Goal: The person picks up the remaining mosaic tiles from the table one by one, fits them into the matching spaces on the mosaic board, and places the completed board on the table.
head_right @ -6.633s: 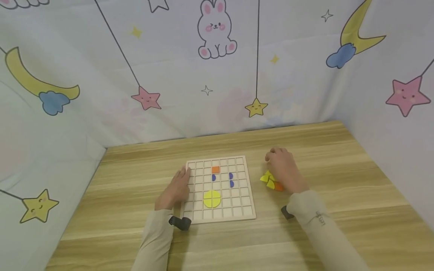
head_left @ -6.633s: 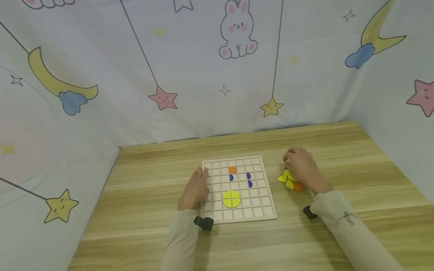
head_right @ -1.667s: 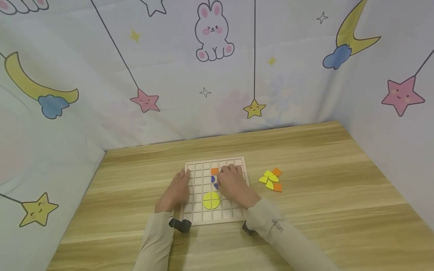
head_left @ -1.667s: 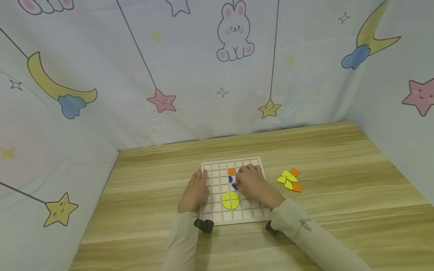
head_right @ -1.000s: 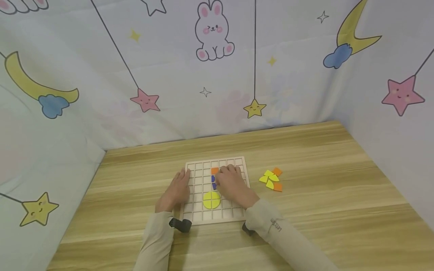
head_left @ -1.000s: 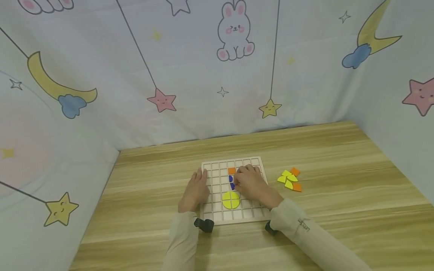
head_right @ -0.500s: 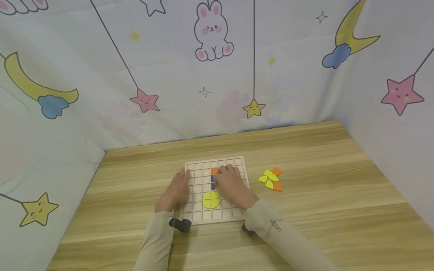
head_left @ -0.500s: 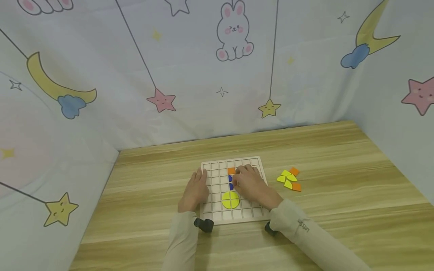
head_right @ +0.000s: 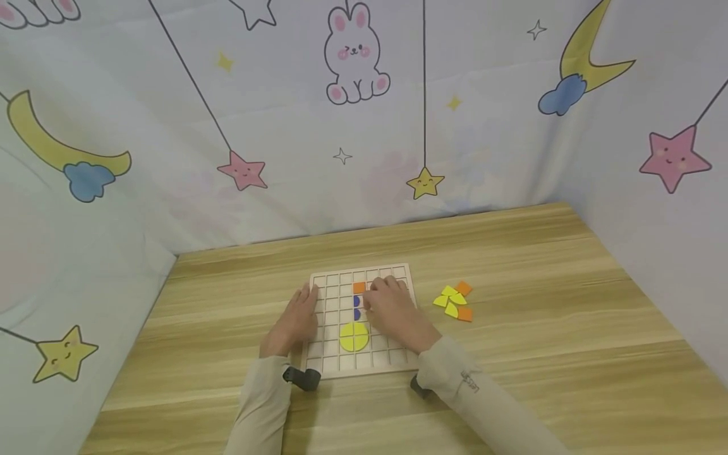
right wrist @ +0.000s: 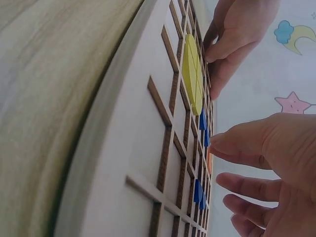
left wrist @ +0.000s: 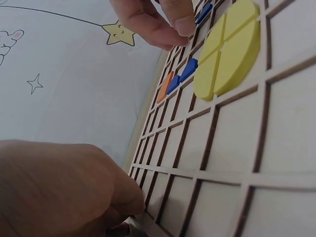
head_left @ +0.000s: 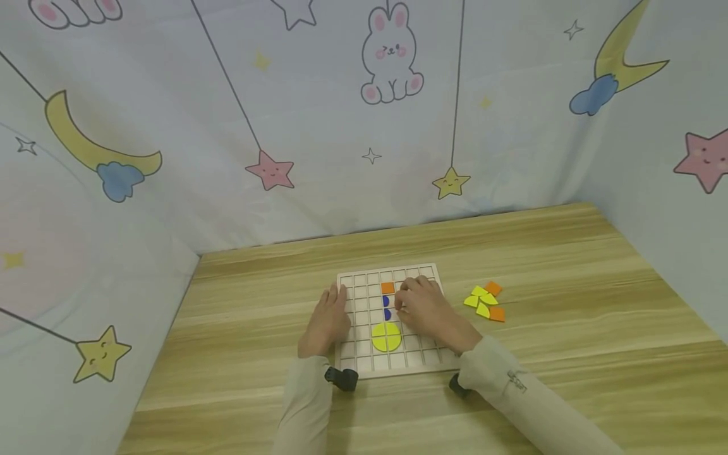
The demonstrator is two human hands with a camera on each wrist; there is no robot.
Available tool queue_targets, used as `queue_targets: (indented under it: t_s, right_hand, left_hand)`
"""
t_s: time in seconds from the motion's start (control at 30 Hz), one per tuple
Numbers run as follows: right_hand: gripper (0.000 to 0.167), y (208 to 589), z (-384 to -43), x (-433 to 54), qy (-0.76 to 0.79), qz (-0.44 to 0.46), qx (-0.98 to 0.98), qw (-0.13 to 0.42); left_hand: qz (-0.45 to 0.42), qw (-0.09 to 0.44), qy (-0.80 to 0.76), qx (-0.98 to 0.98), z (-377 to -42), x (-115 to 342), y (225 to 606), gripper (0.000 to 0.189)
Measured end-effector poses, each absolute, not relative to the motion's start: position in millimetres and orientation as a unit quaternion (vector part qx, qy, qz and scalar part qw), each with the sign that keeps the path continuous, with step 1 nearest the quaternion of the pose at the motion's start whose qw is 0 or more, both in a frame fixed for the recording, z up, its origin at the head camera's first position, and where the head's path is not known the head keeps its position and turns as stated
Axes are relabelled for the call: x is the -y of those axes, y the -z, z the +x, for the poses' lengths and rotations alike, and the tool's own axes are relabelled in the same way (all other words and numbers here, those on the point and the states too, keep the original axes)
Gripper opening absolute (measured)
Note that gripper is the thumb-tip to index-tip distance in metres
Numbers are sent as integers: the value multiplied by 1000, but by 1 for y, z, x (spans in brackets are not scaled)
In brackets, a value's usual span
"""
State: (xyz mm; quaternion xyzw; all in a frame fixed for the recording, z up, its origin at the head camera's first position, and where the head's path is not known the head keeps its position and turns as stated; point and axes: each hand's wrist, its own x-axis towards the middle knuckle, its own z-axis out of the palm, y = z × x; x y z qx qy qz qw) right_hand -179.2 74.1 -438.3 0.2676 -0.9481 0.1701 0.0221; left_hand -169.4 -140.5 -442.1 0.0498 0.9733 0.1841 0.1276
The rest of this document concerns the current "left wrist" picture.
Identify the wooden grid board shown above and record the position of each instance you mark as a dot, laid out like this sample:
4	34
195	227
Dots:
247	148

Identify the person's left fingers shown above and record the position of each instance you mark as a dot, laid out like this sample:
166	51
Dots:
118	228

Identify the person's left hand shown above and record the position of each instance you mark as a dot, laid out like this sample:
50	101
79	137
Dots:
54	192

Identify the yellow quarter circle piece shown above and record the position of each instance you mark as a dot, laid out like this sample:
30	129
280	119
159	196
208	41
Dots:
240	56
213	39
206	76
243	12

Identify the blue flat piece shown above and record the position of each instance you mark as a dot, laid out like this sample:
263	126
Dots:
188	70
203	13
173	85

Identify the person's left thumb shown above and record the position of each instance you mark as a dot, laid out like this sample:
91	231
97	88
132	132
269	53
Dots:
118	182

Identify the person's right fingers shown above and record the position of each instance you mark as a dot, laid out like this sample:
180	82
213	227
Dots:
180	22

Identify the orange flat piece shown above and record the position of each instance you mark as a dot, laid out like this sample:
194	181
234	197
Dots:
165	87

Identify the person's right hand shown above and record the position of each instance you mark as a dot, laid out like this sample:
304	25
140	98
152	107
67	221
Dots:
153	19

